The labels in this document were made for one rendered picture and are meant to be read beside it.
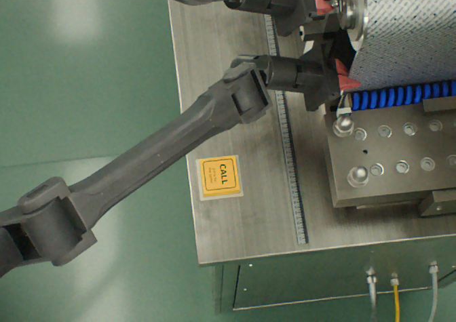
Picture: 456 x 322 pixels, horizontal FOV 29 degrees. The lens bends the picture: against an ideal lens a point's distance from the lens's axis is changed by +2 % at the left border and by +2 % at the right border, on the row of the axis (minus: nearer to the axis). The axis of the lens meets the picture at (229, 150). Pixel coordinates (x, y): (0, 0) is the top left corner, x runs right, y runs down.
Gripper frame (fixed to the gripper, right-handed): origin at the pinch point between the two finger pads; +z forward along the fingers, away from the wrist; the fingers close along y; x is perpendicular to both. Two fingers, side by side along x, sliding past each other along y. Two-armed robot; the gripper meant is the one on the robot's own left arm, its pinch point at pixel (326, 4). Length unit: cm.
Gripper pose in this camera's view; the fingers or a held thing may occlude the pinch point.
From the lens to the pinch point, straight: 140.9
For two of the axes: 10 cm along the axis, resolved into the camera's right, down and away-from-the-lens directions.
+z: 7.6, 0.1, 6.5
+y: 1.8, 9.6, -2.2
